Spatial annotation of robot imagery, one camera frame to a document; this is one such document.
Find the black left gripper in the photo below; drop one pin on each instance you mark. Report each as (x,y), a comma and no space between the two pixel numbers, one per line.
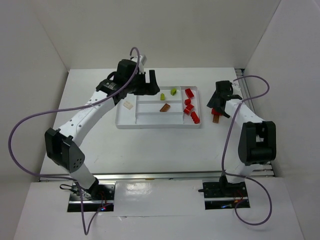
(147,84)

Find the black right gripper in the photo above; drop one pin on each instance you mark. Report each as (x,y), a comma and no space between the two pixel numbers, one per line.
(220,99)

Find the green lego brick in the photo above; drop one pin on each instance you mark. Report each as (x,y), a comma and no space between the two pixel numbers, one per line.
(162,97)
(173,91)

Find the brown lego plate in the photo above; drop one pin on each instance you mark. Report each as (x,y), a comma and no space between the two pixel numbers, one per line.
(165,108)
(216,119)

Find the small red lego brick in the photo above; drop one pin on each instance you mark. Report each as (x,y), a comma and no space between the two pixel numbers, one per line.
(187,101)

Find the white lego brick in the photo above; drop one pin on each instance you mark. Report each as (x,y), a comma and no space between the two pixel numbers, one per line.
(128,105)

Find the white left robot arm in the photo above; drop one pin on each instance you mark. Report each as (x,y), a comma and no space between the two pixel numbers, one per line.
(63,144)

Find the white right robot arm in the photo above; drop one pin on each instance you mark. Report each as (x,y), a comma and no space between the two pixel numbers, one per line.
(231,109)

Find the white compartment tray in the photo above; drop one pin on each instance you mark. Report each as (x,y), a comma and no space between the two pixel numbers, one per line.
(146,111)

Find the aluminium rail right side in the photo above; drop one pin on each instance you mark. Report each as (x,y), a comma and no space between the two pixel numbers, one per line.
(250,95)

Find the aluminium rail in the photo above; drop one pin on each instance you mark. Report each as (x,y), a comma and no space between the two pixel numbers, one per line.
(158,175)
(250,95)

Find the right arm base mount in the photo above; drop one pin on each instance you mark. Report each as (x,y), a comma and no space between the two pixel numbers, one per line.
(220,195)

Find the aluminium rail front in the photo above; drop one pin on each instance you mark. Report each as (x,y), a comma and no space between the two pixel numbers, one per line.
(158,175)

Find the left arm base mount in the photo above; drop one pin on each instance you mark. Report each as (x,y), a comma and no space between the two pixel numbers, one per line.
(103,199)

